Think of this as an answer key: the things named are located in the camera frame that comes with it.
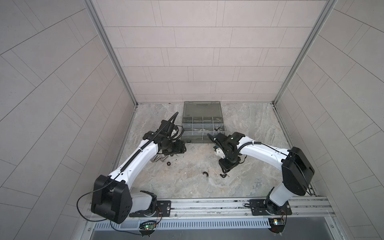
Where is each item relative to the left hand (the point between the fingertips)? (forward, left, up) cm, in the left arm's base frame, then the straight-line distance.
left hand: (185, 148), depth 80 cm
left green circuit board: (-34, +15, -7) cm, 38 cm away
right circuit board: (-33, -44, -11) cm, 56 cm away
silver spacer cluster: (-3, +14, -10) cm, 18 cm away
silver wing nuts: (+19, -19, -10) cm, 29 cm away
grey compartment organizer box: (+27, -8, -9) cm, 30 cm away
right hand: (-10, -21, -7) cm, 25 cm away
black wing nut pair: (-10, -12, -11) cm, 19 cm away
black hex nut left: (-4, +11, -11) cm, 16 cm away
